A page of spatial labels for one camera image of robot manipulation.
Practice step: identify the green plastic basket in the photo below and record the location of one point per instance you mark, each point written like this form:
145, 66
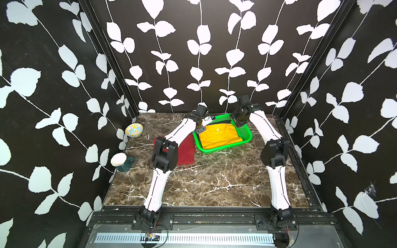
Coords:
244, 132

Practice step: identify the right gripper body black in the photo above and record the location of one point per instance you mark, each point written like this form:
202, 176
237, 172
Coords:
238, 116

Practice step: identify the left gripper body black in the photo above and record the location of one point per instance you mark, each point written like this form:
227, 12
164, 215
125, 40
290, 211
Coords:
201, 129

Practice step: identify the white perforated cable duct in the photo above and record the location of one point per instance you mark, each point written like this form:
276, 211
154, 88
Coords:
186, 238

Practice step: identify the yellow blue patterned bowl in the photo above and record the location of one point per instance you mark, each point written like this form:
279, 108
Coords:
134, 130

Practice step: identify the black t-shirt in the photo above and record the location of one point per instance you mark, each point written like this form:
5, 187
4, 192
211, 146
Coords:
218, 121

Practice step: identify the dark green mug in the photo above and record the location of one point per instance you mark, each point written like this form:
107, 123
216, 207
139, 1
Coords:
122, 162

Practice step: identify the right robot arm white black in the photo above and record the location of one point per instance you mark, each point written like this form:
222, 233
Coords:
273, 156

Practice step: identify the yellow t-shirt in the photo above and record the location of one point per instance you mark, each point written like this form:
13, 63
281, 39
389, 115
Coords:
219, 135

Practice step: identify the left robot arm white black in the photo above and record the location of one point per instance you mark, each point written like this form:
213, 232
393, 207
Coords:
150, 211

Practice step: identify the red t-shirt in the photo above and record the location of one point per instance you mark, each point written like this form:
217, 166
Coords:
186, 152

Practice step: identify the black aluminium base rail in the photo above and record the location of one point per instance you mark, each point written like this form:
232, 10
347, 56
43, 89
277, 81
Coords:
170, 217

